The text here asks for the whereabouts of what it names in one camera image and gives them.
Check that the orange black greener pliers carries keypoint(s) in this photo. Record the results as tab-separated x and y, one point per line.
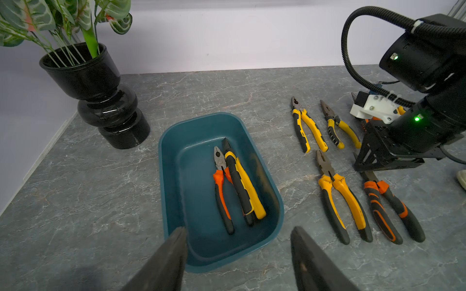
364	104

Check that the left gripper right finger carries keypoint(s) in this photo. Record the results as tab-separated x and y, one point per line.
313	269

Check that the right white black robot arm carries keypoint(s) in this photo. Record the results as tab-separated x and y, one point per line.
430	58

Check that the teal plastic storage box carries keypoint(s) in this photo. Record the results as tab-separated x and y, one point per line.
186	159

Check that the green plant in black vase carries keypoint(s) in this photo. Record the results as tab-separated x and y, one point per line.
79	64

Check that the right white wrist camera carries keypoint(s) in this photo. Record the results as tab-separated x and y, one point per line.
386	110

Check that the beige work glove red cuff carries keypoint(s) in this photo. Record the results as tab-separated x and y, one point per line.
461	177

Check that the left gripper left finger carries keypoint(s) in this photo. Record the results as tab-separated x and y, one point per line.
165	269

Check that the yellow black combination pliers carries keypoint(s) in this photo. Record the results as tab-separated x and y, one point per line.
251	205

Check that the orange black diagonal cutters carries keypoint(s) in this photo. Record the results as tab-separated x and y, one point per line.
219	176

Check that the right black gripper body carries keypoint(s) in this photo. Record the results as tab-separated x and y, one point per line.
379	151

